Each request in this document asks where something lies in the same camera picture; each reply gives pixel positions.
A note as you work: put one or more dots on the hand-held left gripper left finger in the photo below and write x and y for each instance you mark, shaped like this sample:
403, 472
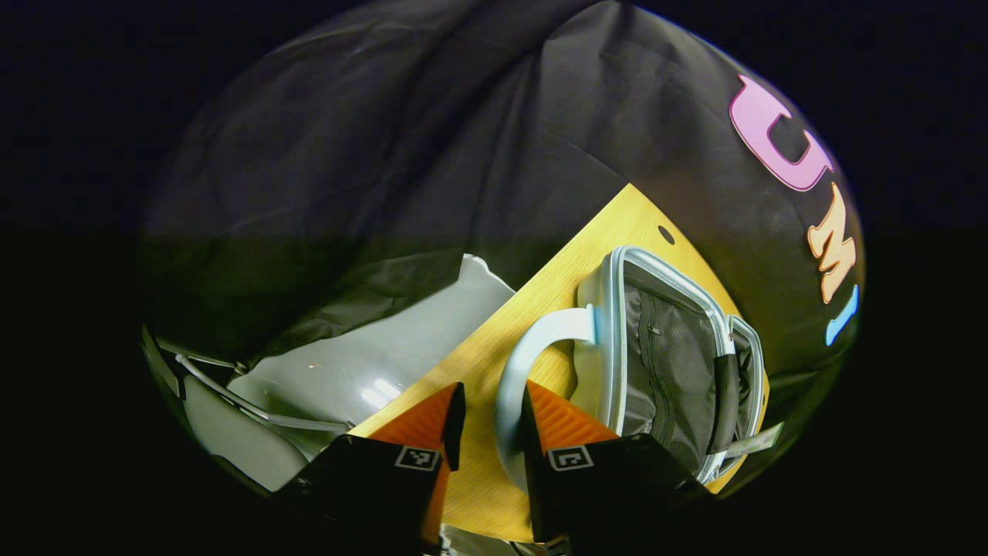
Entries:
454, 425

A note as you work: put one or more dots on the black backdrop cloth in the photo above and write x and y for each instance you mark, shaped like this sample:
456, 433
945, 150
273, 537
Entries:
463, 154

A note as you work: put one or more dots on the light blue suitcase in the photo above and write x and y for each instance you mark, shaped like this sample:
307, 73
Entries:
671, 363

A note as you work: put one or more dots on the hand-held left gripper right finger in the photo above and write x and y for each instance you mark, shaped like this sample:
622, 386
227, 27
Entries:
534, 432

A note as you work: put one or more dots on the white skin care tube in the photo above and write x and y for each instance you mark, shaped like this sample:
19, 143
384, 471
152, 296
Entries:
756, 440

